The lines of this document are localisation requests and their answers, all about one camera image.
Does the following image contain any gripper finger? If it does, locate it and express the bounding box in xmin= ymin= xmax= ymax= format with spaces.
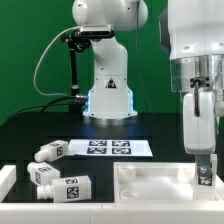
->
xmin=195 ymin=154 xmax=212 ymax=177

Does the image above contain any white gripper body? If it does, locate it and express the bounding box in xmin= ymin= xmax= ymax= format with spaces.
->
xmin=183 ymin=91 xmax=216 ymax=154

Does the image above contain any white square tabletop part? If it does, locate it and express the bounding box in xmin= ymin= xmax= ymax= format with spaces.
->
xmin=113 ymin=162 xmax=224 ymax=204

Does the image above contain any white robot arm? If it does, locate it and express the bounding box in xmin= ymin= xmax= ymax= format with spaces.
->
xmin=72 ymin=0 xmax=224 ymax=177

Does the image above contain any white U-shaped fence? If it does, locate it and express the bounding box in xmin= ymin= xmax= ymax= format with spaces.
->
xmin=0 ymin=164 xmax=224 ymax=224

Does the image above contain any white marker sheet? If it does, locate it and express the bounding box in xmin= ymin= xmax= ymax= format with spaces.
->
xmin=68 ymin=139 xmax=153 ymax=157

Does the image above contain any black base cable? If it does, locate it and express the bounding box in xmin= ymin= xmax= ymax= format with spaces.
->
xmin=7 ymin=94 xmax=89 ymax=122

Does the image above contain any grey background camera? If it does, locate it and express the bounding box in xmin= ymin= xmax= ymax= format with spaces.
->
xmin=80 ymin=25 xmax=114 ymax=38

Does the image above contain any black camera stand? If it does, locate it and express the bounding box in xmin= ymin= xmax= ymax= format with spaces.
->
xmin=61 ymin=31 xmax=90 ymax=114

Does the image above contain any grey camera cable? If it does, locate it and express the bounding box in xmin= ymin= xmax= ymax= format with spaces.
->
xmin=33 ymin=26 xmax=81 ymax=98

